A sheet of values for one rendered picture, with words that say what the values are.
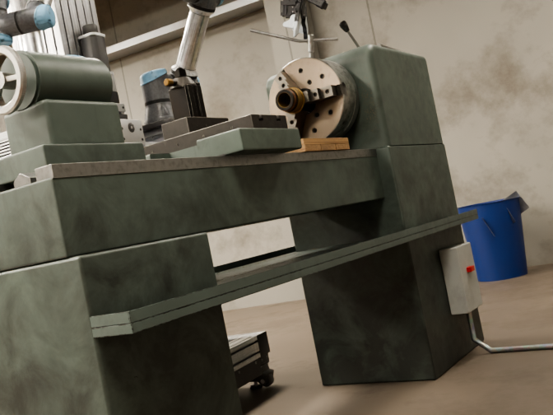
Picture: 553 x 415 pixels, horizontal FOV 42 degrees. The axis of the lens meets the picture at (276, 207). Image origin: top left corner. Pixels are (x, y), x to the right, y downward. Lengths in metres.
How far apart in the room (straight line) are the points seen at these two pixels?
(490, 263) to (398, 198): 2.50
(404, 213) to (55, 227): 1.53
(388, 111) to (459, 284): 0.73
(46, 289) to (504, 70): 4.53
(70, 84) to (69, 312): 0.53
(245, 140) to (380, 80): 0.99
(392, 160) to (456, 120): 2.99
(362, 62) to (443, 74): 2.99
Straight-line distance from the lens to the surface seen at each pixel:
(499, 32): 5.67
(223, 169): 1.88
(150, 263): 1.57
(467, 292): 2.94
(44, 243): 1.51
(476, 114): 5.63
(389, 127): 2.73
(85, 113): 1.70
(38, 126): 1.65
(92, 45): 2.97
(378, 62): 2.77
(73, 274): 1.46
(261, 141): 1.93
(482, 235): 5.08
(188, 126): 2.13
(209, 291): 1.55
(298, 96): 2.55
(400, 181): 2.71
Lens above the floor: 0.67
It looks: 1 degrees up
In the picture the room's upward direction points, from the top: 11 degrees counter-clockwise
